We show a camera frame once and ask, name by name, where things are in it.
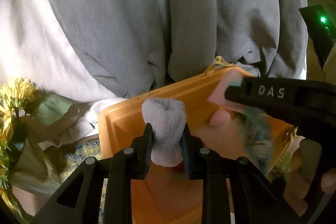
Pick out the colourful printed fabric pouch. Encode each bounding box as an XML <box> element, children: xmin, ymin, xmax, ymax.
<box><xmin>207</xmin><ymin>68</ymin><xmax>273</xmax><ymax>174</ymax></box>

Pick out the lavender fuzzy sock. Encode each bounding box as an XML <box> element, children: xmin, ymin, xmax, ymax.
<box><xmin>142</xmin><ymin>98</ymin><xmax>186</xmax><ymax>168</ymax></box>

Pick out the person's right hand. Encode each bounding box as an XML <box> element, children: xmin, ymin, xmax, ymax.
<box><xmin>209</xmin><ymin>109</ymin><xmax>336</xmax><ymax>217</ymax></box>

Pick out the yellow blue checked mat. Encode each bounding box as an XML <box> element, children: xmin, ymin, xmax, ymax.
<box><xmin>60</xmin><ymin>139</ymin><xmax>295</xmax><ymax>224</ymax></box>

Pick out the grey-green ribbed vase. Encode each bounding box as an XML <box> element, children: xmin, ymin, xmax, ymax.
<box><xmin>9</xmin><ymin>138</ymin><xmax>62</xmax><ymax>196</ymax></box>

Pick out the orange plastic crate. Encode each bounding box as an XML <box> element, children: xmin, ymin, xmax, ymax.
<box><xmin>97</xmin><ymin>56</ymin><xmax>295</xmax><ymax>224</ymax></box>

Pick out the sunflower bouquet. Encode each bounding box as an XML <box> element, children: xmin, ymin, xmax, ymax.
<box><xmin>1</xmin><ymin>77</ymin><xmax>73</xmax><ymax>223</ymax></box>

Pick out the grey curtain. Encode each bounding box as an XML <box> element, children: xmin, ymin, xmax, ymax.
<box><xmin>49</xmin><ymin>0</ymin><xmax>307</xmax><ymax>98</ymax></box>

